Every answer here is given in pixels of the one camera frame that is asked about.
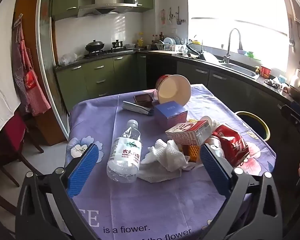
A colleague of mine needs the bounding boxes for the white paper cup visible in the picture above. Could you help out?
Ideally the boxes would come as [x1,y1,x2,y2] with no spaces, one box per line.
[199,116,220,130]

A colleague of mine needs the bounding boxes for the small black pot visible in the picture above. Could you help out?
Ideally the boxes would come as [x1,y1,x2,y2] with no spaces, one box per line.
[112,39,127,50]

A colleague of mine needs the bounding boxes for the red and white milk carton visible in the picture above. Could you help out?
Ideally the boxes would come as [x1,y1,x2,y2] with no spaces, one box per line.
[165,120,213,147]

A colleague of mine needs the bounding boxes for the gas stove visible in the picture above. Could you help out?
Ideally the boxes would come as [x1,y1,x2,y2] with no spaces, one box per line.
[84,46,135,58]

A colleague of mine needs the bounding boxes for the clear plastic water bottle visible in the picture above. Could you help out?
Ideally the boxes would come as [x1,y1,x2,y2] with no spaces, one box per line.
[107,119,142,183]

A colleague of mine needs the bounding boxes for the metal bowl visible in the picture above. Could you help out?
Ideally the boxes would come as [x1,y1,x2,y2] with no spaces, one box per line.
[287,85,300,102]

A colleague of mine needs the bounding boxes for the dark brown plastic tray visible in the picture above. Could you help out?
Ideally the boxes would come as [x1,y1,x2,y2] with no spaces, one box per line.
[134,94,153,107]

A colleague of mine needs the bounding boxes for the steel range hood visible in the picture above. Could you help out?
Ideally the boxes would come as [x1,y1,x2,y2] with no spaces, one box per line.
[77,0,138,18]

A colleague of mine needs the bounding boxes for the crushed red soda can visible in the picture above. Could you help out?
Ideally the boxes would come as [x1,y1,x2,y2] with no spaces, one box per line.
[211,124,251,168]

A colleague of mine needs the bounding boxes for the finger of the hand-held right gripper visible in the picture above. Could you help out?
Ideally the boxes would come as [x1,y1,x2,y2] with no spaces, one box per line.
[281,101,300,130]

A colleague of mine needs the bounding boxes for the steel kitchen faucet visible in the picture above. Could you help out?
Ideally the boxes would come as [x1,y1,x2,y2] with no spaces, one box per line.
[223,28,243,64]

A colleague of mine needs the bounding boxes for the red plastic container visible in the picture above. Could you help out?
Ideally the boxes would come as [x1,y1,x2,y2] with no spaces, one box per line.
[260,64,272,78]

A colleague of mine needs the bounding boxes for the white kettle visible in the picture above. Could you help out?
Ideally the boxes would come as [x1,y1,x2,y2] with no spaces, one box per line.
[290,69,300,88]

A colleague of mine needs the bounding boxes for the white hanging cloth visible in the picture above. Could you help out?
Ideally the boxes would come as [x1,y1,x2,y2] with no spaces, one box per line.
[0,0,22,157]

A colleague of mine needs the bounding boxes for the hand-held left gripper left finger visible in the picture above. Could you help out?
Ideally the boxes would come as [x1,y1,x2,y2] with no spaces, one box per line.
[15,143,100,240]

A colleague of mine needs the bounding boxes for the yellow rimmed trash bin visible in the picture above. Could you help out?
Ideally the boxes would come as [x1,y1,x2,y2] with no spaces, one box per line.
[236,111,270,142]

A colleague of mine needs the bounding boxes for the black wok with lid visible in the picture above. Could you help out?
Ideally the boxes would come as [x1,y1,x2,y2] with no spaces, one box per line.
[85,39,105,53]

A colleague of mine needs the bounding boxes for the grey long wrapper box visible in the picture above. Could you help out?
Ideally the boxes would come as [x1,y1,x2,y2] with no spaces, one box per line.
[122,101,154,116]

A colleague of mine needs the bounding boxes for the blue cardboard box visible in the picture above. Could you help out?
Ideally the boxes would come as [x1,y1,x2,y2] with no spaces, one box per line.
[154,101,188,130]

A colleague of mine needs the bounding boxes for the wooden cutting board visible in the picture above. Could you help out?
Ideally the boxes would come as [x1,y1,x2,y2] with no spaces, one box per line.
[148,49,177,55]

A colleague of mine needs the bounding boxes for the clear plastic bag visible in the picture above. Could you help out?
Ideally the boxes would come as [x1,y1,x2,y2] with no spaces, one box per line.
[59,53,78,65]

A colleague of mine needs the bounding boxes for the white dish rack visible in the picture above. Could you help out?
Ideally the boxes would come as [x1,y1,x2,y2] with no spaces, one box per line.
[155,37,188,53]

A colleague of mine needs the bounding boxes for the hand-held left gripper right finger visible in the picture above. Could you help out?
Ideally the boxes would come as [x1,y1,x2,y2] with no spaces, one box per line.
[199,144,283,240]

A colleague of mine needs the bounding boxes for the red paper noodle bowl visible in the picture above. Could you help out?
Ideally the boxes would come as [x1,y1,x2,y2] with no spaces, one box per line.
[155,74,192,106]

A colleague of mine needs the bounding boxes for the purple floral tablecloth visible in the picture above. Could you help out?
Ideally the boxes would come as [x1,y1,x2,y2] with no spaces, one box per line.
[65,84,277,240]

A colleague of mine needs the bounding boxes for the wooden chair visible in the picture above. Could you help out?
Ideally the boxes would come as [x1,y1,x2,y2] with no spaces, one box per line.
[0,112,44,213]

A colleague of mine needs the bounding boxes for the crumpled white paper towel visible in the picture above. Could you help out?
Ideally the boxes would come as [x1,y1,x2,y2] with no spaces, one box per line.
[137,139,190,183]

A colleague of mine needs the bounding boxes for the dark rag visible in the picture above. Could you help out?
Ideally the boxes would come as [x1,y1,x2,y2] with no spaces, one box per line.
[264,77,280,88]

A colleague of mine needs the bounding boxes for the steel kitchen sink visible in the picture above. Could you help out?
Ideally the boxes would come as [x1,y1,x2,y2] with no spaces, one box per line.
[220,62,259,79]

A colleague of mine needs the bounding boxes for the red checked apron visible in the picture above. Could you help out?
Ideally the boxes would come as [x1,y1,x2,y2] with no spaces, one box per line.
[12,15,52,117]

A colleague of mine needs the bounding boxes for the dark sink counter cabinets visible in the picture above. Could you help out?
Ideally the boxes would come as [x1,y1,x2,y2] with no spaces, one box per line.
[146,52,300,205]

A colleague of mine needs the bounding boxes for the green lower cabinets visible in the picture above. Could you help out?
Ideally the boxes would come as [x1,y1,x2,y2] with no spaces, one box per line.
[55,52,148,110]

